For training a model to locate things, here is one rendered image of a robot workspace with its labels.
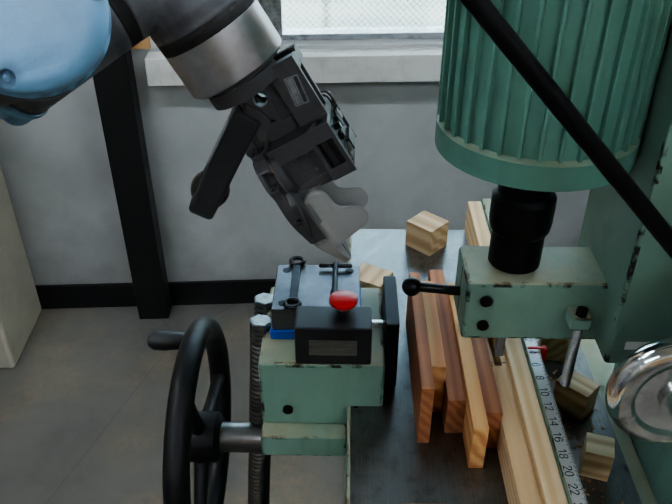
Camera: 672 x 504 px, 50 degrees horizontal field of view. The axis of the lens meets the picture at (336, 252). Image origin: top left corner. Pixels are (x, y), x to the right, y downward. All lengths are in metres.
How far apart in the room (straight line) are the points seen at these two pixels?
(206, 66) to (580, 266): 0.41
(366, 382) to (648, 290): 0.30
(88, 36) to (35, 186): 1.91
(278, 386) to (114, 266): 1.67
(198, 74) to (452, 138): 0.22
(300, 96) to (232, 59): 0.07
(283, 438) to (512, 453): 0.25
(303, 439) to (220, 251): 1.56
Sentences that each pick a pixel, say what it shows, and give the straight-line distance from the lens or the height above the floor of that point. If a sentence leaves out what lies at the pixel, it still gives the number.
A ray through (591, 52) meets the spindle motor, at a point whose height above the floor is 1.31.
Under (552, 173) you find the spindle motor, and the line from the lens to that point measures 0.60.
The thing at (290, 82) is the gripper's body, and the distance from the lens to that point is 0.63.
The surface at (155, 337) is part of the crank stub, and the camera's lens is 0.91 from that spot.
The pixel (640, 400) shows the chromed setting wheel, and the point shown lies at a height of 1.02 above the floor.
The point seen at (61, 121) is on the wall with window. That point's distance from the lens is 2.21.
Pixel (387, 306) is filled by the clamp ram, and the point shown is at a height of 1.00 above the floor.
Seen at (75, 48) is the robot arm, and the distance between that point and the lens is 0.43.
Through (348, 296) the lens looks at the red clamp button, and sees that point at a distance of 0.76.
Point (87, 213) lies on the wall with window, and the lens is 2.34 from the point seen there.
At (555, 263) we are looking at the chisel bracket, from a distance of 0.76.
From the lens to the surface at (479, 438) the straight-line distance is 0.74.
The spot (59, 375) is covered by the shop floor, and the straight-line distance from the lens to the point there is 2.31.
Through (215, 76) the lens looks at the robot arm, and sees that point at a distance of 0.60.
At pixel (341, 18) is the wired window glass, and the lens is 2.09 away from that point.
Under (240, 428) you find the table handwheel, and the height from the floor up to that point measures 0.83.
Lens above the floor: 1.49
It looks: 34 degrees down
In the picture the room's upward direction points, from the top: straight up
